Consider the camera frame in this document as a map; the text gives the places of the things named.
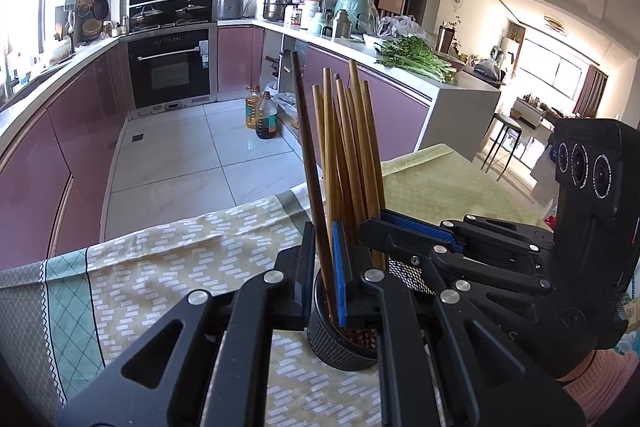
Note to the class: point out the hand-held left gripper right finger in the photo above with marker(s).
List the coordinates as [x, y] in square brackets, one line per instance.
[340, 277]

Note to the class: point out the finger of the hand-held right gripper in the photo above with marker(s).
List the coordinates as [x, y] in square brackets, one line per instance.
[420, 227]
[395, 239]

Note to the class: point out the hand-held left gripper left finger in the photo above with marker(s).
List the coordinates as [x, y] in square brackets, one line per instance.
[306, 267]

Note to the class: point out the black mesh utensil holder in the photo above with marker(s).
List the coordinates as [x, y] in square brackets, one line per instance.
[330, 352]

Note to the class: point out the bundle of wooden chopsticks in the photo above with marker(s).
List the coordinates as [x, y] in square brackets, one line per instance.
[350, 157]

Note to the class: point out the pink base cabinet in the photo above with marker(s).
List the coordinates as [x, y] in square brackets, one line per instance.
[395, 117]
[235, 57]
[75, 117]

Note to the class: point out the patterned tablecloth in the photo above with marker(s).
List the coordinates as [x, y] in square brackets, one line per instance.
[175, 257]

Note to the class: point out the round stool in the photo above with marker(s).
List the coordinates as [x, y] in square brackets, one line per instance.
[502, 121]

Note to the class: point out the dark oil bottle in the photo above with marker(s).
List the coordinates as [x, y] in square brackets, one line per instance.
[266, 119]

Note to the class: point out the crumpled plastic bag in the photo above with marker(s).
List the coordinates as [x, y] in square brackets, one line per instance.
[287, 102]

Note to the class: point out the green leafy vegetables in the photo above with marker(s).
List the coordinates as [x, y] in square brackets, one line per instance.
[415, 57]

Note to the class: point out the dark bag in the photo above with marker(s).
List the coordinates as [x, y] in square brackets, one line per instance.
[489, 69]

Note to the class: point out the brown tumbler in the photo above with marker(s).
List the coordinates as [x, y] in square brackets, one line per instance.
[446, 39]

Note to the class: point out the clear plastic bag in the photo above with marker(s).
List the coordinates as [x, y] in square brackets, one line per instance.
[400, 27]

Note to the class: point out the steel flask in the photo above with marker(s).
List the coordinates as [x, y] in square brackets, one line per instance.
[340, 24]

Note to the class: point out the teal kitchen appliance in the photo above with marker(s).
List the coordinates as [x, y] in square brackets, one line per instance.
[355, 12]

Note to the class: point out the round ceiling lamp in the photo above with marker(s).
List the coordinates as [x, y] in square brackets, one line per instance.
[555, 24]

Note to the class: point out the black integrated stove with oven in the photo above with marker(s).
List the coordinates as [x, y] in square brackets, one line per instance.
[170, 72]

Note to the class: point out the steel stock pot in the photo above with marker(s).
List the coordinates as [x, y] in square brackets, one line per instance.
[276, 9]

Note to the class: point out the grey countertop appliance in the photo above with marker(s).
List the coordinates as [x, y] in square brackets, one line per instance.
[230, 9]

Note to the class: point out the black pot with lid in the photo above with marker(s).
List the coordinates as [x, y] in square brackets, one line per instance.
[146, 13]
[190, 11]

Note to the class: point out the woven basket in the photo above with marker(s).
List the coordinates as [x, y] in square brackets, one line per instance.
[92, 28]

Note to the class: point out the black hanging pan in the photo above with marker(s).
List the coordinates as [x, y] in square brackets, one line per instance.
[100, 8]

